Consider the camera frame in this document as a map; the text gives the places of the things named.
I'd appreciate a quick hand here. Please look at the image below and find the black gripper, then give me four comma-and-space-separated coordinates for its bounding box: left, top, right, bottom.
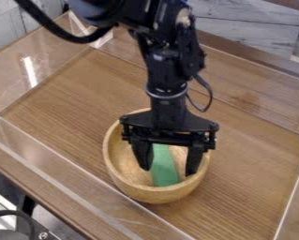
119, 91, 219, 176

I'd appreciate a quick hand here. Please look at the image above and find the green rectangular block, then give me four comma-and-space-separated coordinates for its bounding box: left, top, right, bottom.
150, 144, 181, 188

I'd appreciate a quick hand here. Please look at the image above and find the brown wooden bowl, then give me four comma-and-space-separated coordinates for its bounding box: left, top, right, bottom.
103, 121, 210, 204

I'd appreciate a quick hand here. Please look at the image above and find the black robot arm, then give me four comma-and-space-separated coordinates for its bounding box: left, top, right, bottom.
14, 0, 219, 175

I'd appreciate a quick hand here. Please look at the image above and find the black metal table leg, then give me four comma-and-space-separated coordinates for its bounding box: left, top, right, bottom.
16, 194, 36, 217

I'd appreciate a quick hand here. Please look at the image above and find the black cable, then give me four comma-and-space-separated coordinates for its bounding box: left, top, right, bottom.
0, 209, 36, 240

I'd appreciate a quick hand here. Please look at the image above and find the clear acrylic tray wall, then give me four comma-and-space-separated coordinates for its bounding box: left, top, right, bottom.
0, 10, 299, 240

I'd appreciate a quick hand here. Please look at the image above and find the clear acrylic corner bracket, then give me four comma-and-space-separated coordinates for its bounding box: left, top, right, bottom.
68, 11, 114, 49

